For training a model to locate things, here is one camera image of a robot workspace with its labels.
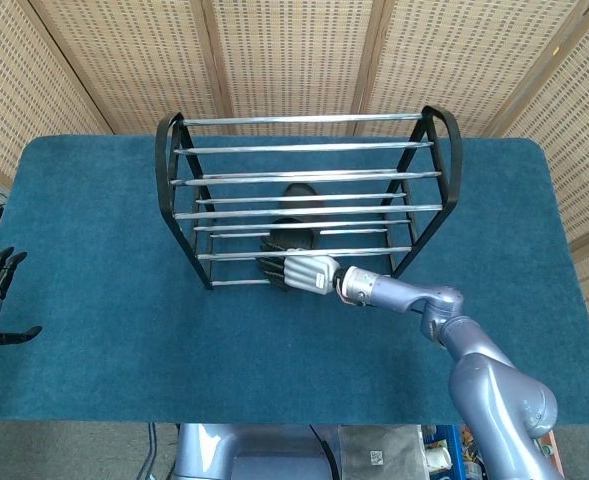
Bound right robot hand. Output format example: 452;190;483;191
256;253;340;295

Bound black shoe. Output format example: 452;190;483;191
257;182;326;281

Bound black chrome-bar shoe rack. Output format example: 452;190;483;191
154;104;464;291

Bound blue table cover cloth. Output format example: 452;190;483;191
0;134;589;426

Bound grey metal box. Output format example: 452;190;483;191
337;424;428;480

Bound purple-grey robot torso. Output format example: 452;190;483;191
173;423;343;480

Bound blue storage crate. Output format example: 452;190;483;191
421;424;480;480

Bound thick black cable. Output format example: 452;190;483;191
308;424;343;480

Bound thin black cable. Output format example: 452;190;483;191
146;422;159;480

